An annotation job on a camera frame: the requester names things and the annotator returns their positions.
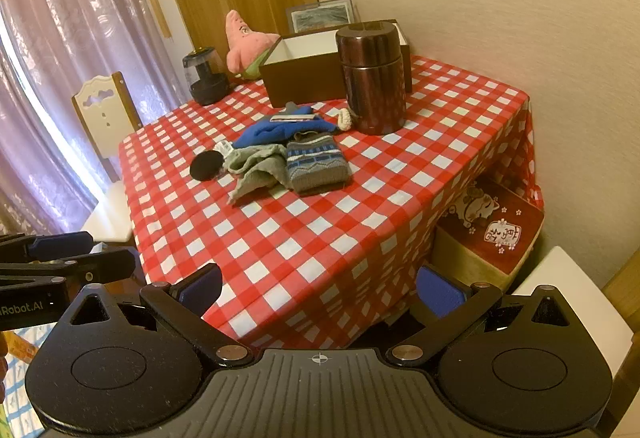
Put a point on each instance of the brown metal canister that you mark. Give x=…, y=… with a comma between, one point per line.
x=372, y=83

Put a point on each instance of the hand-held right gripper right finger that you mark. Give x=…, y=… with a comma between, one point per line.
x=440, y=293

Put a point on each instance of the framed picture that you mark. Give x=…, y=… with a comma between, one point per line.
x=320, y=15

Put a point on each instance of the red white checked tablecloth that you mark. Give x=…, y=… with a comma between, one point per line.
x=300, y=228

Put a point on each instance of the white wooden chair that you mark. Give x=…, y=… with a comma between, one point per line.
x=570, y=273
x=102, y=118

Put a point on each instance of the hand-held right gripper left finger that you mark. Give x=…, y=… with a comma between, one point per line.
x=202, y=290

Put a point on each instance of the brown cardboard box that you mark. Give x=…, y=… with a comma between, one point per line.
x=305, y=68

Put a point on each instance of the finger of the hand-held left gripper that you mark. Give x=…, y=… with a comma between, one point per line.
x=60, y=245
x=100, y=265

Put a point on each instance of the grey blue patterned knit sock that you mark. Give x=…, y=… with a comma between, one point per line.
x=315, y=165

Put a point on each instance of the clear plastic packet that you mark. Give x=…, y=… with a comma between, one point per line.
x=224, y=147

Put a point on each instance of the pink starfish plush toy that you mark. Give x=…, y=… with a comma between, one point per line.
x=240, y=48

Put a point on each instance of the pink sheer curtain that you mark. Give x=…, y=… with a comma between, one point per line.
x=75, y=43

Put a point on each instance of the pale green sock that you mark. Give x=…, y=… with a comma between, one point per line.
x=255, y=168

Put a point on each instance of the blue checked bedsheet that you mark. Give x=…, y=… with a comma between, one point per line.
x=20, y=413

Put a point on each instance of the blue cloth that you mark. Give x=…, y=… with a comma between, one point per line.
x=270, y=133

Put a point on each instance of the beige wall-mounted box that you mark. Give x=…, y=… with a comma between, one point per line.
x=161, y=15

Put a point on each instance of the glass jar with dark lid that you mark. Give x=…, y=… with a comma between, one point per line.
x=205, y=78

